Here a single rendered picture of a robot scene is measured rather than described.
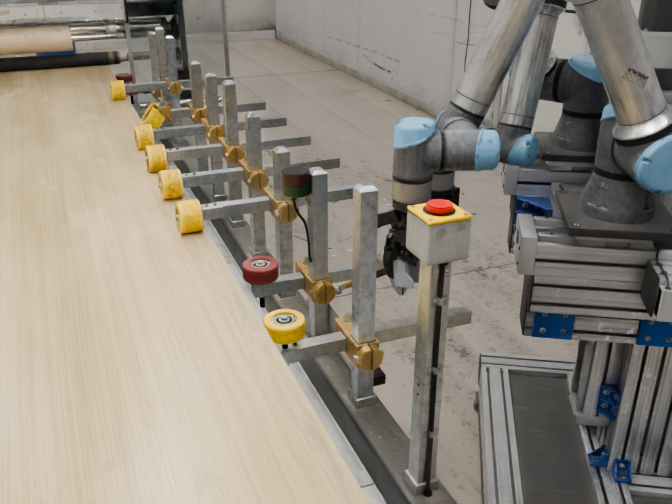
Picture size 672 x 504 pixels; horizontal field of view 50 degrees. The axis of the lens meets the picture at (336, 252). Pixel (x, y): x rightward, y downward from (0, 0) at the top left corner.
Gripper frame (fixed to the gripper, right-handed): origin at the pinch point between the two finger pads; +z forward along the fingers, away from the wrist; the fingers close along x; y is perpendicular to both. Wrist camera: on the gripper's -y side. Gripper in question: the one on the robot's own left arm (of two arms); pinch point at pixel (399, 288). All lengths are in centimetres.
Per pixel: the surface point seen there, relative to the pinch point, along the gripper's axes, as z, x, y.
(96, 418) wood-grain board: 2, -64, -4
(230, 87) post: -23, 22, -91
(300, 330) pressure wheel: 2.2, -23.3, -3.5
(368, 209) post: -21.5, -12.3, 3.0
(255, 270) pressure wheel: 1.0, -16.0, -27.8
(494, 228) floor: 92, 220, -130
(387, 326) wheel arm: 7.5, -3.6, 0.5
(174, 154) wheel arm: -3, 7, -101
